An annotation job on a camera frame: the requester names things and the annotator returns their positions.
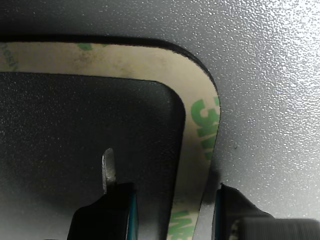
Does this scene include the flat gray rounded pad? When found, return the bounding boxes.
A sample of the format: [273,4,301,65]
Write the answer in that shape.
[0,0,320,240]

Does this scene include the gripper finger with metal blade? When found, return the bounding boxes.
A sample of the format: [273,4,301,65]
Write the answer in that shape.
[66,147,140,240]

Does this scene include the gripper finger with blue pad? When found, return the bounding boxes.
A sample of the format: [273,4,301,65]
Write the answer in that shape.
[211,183,320,240]

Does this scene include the tan rectangular adhesive frame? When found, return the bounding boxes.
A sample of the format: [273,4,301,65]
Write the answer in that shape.
[0,33,222,240]

